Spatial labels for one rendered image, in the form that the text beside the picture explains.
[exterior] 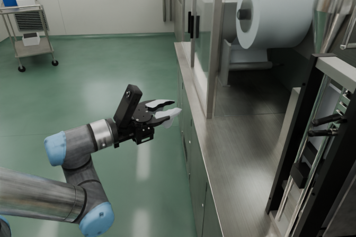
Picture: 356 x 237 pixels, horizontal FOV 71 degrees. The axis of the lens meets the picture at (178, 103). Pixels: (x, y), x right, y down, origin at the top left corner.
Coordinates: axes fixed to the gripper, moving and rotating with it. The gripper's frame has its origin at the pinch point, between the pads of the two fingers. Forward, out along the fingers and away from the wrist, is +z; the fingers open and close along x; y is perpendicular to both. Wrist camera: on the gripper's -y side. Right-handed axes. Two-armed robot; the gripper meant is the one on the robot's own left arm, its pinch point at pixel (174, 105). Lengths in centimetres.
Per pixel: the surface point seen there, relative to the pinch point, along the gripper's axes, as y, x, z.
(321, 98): -16.5, 29.2, 18.1
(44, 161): 143, -131, -49
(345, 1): -28, 11, 48
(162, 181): 133, -55, 31
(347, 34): -23.4, 19.3, 39.1
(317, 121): -17.6, 34.0, 8.6
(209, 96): 23.7, -23.0, 35.0
